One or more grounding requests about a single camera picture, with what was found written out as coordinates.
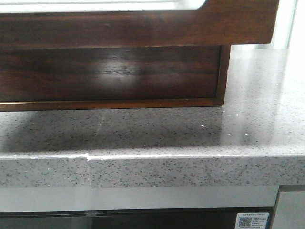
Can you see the dark wooden drawer cabinet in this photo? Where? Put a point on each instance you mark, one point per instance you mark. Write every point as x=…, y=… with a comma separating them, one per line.
x=224, y=76

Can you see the white cabinet door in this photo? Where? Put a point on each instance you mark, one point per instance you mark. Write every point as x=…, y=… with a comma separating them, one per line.
x=290, y=209

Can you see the white QR code label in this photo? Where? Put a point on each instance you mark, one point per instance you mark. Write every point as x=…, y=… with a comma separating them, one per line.
x=251, y=220

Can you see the dark wooden drawer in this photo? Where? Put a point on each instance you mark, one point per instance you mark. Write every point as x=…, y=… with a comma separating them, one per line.
x=216, y=23

